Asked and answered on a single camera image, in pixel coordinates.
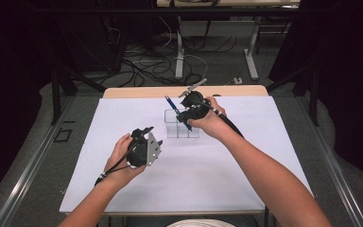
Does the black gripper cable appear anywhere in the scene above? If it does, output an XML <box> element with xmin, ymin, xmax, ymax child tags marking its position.
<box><xmin>94</xmin><ymin>138</ymin><xmax>144</xmax><ymax>187</ymax></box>
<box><xmin>191</xmin><ymin>99</ymin><xmax>245</xmax><ymax>139</ymax></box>

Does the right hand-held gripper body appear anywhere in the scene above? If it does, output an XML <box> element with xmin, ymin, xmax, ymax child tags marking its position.
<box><xmin>178</xmin><ymin>78</ymin><xmax>213</xmax><ymax>121</ymax></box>

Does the black metal frame post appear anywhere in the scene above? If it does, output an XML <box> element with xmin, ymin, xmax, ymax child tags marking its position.
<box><xmin>265</xmin><ymin>61</ymin><xmax>321</xmax><ymax>128</ymax></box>
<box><xmin>50</xmin><ymin>61</ymin><xmax>109</xmax><ymax>126</ymax></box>

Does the dark curtain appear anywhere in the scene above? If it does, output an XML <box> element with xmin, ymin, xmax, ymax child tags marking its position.
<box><xmin>298</xmin><ymin>0</ymin><xmax>363</xmax><ymax>187</ymax></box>
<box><xmin>0</xmin><ymin>0</ymin><xmax>55</xmax><ymax>210</ymax></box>

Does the aluminium floor rail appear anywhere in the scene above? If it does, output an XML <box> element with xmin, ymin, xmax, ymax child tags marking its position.
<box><xmin>295</xmin><ymin>94</ymin><xmax>363</xmax><ymax>227</ymax></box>
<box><xmin>0</xmin><ymin>95</ymin><xmax>78</xmax><ymax>227</ymax></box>

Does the person's white shirt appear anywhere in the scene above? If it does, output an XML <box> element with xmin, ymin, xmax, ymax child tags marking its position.
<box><xmin>166</xmin><ymin>218</ymin><xmax>236</xmax><ymax>227</ymax></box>

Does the white cable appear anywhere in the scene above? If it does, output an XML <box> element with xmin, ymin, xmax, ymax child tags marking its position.
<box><xmin>183</xmin><ymin>53</ymin><xmax>209</xmax><ymax>87</ymax></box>
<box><xmin>158</xmin><ymin>15</ymin><xmax>173</xmax><ymax>49</ymax></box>

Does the person's left hand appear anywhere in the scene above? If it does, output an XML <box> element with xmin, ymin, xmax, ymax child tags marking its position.
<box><xmin>104</xmin><ymin>132</ymin><xmax>147</xmax><ymax>191</ymax></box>

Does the black horizontal frame bar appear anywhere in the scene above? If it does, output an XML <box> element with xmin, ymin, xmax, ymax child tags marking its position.
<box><xmin>27</xmin><ymin>7</ymin><xmax>339</xmax><ymax>15</ymax></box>

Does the white-legged desk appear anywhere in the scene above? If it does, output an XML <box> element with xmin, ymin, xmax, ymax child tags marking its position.
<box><xmin>155</xmin><ymin>0</ymin><xmax>302</xmax><ymax>81</ymax></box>

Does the blue pen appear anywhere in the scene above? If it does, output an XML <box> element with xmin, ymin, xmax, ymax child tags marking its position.
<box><xmin>164</xmin><ymin>95</ymin><xmax>194</xmax><ymax>132</ymax></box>

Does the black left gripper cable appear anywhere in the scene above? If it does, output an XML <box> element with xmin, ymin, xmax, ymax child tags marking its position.
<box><xmin>94</xmin><ymin>138</ymin><xmax>144</xmax><ymax>187</ymax></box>

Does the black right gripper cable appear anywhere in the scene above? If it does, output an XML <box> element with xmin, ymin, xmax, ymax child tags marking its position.
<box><xmin>191</xmin><ymin>99</ymin><xmax>245</xmax><ymax>139</ymax></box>

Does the clear plastic compartment organizer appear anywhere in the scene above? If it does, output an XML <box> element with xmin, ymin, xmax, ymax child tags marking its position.
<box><xmin>164</xmin><ymin>109</ymin><xmax>200</xmax><ymax>139</ymax></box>

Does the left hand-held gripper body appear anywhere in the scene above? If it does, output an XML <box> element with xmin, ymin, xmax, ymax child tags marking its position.
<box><xmin>127</xmin><ymin>127</ymin><xmax>164</xmax><ymax>170</ymax></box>

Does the person's right hand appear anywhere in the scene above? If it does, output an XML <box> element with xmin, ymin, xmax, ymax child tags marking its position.
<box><xmin>187</xmin><ymin>96</ymin><xmax>234</xmax><ymax>142</ymax></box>

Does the white table mat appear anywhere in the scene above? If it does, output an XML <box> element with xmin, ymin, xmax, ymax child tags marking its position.
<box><xmin>59</xmin><ymin>96</ymin><xmax>314</xmax><ymax>216</ymax></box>

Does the tangle of black cables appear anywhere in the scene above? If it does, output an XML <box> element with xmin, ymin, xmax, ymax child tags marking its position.
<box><xmin>100</xmin><ymin>32</ymin><xmax>238</xmax><ymax>88</ymax></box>

